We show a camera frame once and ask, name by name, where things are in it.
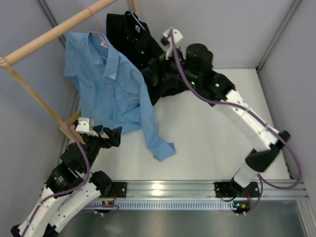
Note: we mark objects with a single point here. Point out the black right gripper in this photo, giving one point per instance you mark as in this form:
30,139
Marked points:
156,67

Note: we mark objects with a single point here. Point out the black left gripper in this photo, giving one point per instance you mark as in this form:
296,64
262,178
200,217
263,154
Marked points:
114,135

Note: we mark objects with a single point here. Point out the light blue shirt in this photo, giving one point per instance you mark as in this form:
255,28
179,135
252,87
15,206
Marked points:
112,90

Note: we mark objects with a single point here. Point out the pink wire hanger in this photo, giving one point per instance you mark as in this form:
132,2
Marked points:
97,27

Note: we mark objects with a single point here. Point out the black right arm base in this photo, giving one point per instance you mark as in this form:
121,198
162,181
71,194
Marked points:
229,190

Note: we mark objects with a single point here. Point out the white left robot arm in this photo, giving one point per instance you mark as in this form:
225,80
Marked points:
71,184

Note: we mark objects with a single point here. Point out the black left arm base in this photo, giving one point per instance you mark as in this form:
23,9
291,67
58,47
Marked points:
117,189

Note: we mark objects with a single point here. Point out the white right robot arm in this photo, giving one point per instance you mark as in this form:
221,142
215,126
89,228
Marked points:
215,132

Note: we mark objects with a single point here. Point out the black button shirt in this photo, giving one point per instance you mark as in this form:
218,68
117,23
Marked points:
139,52

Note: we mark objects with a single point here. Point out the wooden clothes rack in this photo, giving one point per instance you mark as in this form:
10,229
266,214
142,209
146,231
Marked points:
38,43

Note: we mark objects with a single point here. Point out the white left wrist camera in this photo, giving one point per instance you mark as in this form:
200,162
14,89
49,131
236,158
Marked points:
86,126

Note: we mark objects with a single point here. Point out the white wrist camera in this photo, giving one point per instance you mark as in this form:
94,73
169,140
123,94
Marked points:
86,126
172,39

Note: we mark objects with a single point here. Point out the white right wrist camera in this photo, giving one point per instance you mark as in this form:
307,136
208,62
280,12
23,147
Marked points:
172,39

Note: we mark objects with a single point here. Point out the blue wire hanger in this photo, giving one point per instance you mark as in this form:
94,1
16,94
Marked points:
134,27

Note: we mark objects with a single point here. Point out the slotted grey cable duct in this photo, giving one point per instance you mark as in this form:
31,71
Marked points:
161,205

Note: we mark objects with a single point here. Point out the aluminium mounting rail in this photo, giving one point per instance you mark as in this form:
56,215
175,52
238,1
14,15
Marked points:
195,189

